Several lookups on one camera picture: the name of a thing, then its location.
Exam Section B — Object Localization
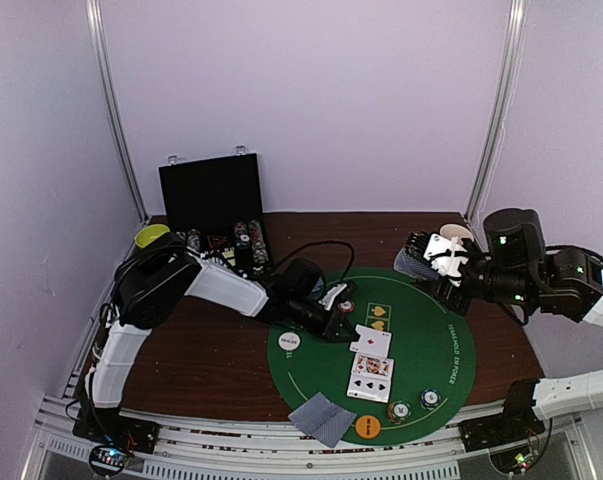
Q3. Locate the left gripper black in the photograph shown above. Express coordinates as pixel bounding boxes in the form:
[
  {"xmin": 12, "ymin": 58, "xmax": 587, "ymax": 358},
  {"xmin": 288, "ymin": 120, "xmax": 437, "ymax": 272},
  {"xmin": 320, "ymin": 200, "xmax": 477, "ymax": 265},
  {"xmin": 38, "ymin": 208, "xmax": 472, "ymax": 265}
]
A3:
[{"xmin": 288, "ymin": 295, "xmax": 360, "ymax": 343}]

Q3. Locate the ace of diamonds card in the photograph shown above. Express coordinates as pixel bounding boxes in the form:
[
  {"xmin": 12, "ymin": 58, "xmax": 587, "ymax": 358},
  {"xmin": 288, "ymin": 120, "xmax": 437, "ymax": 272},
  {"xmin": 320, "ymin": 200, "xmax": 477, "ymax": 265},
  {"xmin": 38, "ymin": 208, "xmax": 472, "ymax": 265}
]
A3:
[{"xmin": 349, "ymin": 324, "xmax": 392, "ymax": 357}]

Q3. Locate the king of diamonds card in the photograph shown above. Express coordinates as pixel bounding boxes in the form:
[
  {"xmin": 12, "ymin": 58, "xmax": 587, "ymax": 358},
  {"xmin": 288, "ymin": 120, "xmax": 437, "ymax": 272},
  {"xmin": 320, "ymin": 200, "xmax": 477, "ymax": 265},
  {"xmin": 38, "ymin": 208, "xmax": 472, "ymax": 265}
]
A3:
[{"xmin": 352, "ymin": 353, "xmax": 394, "ymax": 379}]

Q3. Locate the white dealer button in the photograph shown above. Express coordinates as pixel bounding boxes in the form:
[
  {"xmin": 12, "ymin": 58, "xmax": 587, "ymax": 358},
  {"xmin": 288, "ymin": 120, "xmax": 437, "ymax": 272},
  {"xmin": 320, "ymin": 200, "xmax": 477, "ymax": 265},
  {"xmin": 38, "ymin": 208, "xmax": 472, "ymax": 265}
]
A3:
[{"xmin": 277, "ymin": 331, "xmax": 301, "ymax": 352}]

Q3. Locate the deck of cards clear box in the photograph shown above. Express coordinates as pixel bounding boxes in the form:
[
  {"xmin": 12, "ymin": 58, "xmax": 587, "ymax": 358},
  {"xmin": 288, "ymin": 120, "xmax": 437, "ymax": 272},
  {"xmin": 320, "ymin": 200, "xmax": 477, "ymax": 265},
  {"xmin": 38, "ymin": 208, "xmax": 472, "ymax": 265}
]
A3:
[{"xmin": 393, "ymin": 248, "xmax": 440, "ymax": 281}]

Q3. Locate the three of spades card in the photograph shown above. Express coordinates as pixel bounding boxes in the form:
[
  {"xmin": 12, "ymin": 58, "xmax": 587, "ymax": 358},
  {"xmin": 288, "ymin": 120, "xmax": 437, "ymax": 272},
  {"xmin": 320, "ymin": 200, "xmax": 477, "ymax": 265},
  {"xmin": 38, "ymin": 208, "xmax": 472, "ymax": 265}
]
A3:
[{"xmin": 346, "ymin": 373, "xmax": 391, "ymax": 403}]

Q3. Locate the dealt playing cards blue back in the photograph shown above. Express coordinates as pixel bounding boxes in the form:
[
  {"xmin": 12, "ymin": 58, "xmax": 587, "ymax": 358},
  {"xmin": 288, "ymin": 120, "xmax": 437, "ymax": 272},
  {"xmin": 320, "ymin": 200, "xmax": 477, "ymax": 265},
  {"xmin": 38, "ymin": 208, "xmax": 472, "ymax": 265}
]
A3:
[{"xmin": 311, "ymin": 406, "xmax": 357, "ymax": 448}]

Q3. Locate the orange big blind button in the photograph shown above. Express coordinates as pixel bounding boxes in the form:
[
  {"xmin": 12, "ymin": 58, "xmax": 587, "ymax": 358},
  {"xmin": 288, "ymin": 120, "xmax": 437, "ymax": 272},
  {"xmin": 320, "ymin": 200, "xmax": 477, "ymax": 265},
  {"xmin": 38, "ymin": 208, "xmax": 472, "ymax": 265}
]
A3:
[{"xmin": 355, "ymin": 415, "xmax": 382, "ymax": 440}]

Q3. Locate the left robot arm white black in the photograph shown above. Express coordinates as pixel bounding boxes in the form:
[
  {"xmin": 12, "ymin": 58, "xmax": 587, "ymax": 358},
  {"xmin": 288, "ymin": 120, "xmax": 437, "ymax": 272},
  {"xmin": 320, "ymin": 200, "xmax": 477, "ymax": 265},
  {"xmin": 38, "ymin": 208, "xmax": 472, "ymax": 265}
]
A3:
[{"xmin": 78, "ymin": 233, "xmax": 360, "ymax": 444}]

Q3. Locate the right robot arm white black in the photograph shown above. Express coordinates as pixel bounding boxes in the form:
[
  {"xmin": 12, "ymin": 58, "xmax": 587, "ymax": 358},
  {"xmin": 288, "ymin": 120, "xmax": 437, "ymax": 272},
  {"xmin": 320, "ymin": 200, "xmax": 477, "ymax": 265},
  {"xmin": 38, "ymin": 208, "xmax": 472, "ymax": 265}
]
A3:
[{"xmin": 421, "ymin": 208, "xmax": 603, "ymax": 442}]

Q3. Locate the white patterned mug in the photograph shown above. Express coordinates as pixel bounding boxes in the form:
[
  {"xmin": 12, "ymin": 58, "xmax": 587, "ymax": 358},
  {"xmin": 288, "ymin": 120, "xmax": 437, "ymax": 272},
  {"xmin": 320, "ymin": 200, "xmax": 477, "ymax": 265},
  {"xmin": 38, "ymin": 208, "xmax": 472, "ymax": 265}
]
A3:
[{"xmin": 439, "ymin": 223, "xmax": 475, "ymax": 245}]

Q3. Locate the round green poker mat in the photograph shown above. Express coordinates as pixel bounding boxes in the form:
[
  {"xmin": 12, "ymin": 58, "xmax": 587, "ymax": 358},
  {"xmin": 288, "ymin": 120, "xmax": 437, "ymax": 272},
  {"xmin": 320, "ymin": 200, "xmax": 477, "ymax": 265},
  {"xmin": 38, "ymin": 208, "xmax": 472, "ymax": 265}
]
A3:
[{"xmin": 268, "ymin": 268, "xmax": 477, "ymax": 446}]

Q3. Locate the chip row in case right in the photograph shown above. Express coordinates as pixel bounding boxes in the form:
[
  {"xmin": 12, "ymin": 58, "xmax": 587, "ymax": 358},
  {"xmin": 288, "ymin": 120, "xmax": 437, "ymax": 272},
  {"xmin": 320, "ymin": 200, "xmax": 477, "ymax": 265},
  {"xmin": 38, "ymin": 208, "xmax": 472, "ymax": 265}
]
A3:
[{"xmin": 233, "ymin": 220, "xmax": 271, "ymax": 268}]

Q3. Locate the right circuit board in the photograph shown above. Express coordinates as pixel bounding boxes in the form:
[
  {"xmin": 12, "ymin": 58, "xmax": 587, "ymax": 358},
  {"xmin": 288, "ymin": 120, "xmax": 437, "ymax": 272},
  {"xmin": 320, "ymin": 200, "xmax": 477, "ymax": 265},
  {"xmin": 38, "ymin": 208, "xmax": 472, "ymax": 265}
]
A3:
[{"xmin": 490, "ymin": 447, "xmax": 539, "ymax": 476}]

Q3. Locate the circuit board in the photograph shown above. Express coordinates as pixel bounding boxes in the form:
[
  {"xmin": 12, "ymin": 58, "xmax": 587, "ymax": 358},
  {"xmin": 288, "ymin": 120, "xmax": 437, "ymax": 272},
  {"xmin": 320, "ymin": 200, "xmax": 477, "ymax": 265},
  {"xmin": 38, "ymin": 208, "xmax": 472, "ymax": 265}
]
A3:
[
  {"xmin": 490, "ymin": 447, "xmax": 539, "ymax": 476},
  {"xmin": 88, "ymin": 445, "xmax": 130, "ymax": 477}
]

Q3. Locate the black poker chip case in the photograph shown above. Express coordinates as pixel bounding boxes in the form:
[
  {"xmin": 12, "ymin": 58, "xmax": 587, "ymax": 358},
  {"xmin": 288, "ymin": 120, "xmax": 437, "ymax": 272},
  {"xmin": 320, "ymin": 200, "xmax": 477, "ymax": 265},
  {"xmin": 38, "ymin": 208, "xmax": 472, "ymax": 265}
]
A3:
[{"xmin": 158, "ymin": 153, "xmax": 272, "ymax": 277}]

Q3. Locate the green bowl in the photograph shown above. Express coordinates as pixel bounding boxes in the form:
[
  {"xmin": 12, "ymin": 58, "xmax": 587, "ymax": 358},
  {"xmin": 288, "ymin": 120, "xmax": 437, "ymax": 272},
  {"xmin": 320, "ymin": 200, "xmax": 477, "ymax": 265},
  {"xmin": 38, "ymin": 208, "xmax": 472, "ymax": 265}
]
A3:
[{"xmin": 134, "ymin": 224, "xmax": 170, "ymax": 249}]

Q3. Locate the left circuit board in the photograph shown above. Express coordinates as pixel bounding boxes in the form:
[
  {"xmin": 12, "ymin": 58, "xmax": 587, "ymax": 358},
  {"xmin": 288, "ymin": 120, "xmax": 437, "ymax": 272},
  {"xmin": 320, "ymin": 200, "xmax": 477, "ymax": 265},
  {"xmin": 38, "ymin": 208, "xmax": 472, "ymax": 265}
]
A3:
[{"xmin": 88, "ymin": 445, "xmax": 130, "ymax": 477}]

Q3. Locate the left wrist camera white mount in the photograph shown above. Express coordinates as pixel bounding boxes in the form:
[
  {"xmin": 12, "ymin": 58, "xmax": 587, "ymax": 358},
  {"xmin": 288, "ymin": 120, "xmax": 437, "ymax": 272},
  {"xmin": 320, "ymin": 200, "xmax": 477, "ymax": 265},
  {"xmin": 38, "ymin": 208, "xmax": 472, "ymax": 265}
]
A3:
[{"xmin": 319, "ymin": 281, "xmax": 358, "ymax": 311}]

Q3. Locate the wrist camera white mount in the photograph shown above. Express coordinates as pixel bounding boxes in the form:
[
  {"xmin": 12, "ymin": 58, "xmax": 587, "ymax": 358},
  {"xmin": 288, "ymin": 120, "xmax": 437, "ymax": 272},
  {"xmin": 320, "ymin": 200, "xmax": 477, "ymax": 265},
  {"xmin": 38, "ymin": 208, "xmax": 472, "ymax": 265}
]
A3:
[
  {"xmin": 319, "ymin": 281, "xmax": 358, "ymax": 311},
  {"xmin": 403, "ymin": 232, "xmax": 474, "ymax": 287}
]

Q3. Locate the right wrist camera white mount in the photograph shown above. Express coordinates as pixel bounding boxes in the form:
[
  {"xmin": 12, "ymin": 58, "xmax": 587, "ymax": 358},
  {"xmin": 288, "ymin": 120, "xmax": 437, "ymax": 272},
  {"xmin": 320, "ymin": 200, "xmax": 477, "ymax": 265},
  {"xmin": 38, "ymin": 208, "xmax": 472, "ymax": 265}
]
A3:
[{"xmin": 403, "ymin": 232, "xmax": 474, "ymax": 287}]

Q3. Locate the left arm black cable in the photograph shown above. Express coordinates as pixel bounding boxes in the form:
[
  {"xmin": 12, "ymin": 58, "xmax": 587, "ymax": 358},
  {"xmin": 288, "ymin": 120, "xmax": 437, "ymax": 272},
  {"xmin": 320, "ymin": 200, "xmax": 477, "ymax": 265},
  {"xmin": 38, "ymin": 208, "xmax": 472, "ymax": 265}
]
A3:
[{"xmin": 270, "ymin": 241, "xmax": 357, "ymax": 286}]

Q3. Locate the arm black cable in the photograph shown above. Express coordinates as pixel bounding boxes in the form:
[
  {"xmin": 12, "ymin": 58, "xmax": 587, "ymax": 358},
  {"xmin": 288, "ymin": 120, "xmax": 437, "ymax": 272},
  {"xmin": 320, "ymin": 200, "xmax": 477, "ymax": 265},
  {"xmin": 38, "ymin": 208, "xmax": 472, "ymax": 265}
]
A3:
[
  {"xmin": 545, "ymin": 243, "xmax": 603, "ymax": 281},
  {"xmin": 270, "ymin": 241, "xmax": 357, "ymax": 286}
]

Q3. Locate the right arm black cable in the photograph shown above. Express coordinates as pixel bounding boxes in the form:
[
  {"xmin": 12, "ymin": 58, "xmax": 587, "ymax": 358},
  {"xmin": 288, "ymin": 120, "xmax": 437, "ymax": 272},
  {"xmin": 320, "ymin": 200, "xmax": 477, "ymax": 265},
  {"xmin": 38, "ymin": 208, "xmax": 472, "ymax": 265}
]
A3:
[{"xmin": 545, "ymin": 243, "xmax": 603, "ymax": 281}]

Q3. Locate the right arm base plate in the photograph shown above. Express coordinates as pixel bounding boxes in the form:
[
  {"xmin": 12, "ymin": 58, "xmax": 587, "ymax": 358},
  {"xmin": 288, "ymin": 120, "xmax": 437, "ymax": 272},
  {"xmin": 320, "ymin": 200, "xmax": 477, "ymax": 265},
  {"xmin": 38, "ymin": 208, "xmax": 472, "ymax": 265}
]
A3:
[{"xmin": 459, "ymin": 413, "xmax": 545, "ymax": 452}]

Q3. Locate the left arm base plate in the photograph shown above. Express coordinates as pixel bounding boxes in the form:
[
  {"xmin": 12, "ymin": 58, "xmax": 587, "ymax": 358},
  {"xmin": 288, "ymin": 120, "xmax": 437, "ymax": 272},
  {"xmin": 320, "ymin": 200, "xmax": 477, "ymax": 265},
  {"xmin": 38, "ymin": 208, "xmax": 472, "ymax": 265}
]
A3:
[{"xmin": 72, "ymin": 416, "xmax": 160, "ymax": 454}]

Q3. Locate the right aluminium frame post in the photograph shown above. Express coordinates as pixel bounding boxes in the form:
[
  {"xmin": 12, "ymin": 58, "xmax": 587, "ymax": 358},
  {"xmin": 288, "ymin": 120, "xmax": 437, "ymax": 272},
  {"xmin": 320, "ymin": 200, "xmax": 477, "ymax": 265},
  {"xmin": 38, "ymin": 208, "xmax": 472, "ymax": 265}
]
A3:
[{"xmin": 465, "ymin": 0, "xmax": 528, "ymax": 229}]

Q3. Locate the aluminium frame post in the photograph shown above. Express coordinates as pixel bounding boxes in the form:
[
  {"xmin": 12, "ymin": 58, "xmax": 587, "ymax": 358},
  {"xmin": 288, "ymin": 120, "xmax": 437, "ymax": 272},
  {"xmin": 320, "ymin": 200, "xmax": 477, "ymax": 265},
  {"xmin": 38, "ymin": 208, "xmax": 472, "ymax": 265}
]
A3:
[
  {"xmin": 465, "ymin": 0, "xmax": 528, "ymax": 229},
  {"xmin": 85, "ymin": 0, "xmax": 149, "ymax": 223}
]

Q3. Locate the left aluminium frame post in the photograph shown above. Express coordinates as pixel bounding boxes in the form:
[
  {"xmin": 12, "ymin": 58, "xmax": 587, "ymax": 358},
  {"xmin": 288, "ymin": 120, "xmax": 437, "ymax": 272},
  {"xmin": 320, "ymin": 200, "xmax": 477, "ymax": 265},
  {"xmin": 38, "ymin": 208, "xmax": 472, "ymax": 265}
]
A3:
[{"xmin": 85, "ymin": 0, "xmax": 149, "ymax": 223}]

